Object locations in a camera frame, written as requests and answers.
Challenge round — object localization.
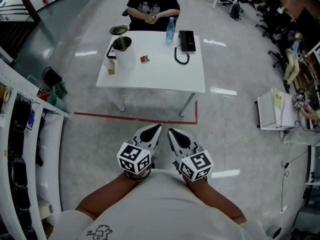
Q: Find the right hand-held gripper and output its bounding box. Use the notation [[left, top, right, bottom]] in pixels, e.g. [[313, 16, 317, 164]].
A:
[[167, 128, 214, 182]]

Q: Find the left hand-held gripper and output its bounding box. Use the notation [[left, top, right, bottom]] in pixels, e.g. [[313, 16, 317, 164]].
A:
[[116, 124, 163, 175]]

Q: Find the person's right forearm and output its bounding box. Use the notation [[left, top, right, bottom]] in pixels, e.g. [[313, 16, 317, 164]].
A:
[[183, 177, 248, 225]]

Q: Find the person's left forearm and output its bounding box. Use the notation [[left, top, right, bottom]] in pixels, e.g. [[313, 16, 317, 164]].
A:
[[75, 171, 151, 221]]

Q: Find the black wristband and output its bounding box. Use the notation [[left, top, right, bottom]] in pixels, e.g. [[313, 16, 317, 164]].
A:
[[124, 168, 152, 182]]

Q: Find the person's white t-shirt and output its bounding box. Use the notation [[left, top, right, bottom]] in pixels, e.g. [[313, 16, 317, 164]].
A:
[[48, 168, 271, 240]]

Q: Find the white folded card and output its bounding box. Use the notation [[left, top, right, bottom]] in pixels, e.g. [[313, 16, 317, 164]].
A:
[[103, 54, 114, 71]]

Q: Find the white low cabinet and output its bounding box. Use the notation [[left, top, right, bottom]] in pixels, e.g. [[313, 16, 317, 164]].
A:
[[256, 87, 301, 131]]

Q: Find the pale green bucket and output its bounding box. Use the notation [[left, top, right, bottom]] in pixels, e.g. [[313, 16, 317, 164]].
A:
[[46, 92, 68, 112]]

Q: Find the green dustpan with brush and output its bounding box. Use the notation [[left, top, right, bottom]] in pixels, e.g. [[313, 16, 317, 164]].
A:
[[52, 81, 69, 97]]

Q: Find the black desk telephone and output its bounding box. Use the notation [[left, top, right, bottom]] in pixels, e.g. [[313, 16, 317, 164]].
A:
[[178, 30, 197, 53]]

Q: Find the clear water bottle blue cap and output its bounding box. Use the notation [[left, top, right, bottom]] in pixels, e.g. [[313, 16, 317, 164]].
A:
[[165, 16, 176, 45]]

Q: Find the yellow paper sheet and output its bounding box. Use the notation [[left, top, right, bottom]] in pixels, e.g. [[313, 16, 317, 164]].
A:
[[272, 87, 284, 109]]

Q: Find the black waste bin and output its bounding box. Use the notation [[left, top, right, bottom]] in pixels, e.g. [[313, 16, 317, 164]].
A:
[[41, 66, 63, 87]]

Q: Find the blue hanging card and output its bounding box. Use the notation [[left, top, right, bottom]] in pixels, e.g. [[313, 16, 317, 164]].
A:
[[26, 112, 35, 130]]

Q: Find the dark backpack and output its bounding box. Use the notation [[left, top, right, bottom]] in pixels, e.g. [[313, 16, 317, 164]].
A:
[[229, 1, 245, 22]]

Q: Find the white metal shelf unit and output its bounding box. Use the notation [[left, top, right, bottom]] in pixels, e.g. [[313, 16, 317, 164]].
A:
[[0, 58, 71, 240]]

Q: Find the dark staircase with railing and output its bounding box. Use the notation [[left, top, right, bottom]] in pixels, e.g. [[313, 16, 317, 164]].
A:
[[0, 0, 42, 60]]

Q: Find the black coiled telephone cord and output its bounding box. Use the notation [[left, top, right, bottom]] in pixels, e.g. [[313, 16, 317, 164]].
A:
[[174, 43, 191, 66]]

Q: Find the black picture frame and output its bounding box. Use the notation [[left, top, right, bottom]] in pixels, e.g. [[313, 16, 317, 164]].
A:
[[106, 43, 118, 59]]

